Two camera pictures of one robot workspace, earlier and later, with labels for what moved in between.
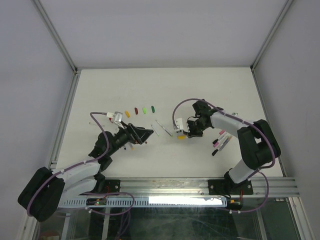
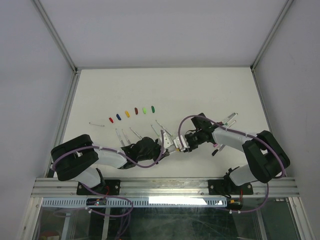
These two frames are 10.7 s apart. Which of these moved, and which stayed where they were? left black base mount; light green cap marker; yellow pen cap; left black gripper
Moved: left black gripper
Stayed: left black base mount; light green cap marker; yellow pen cap
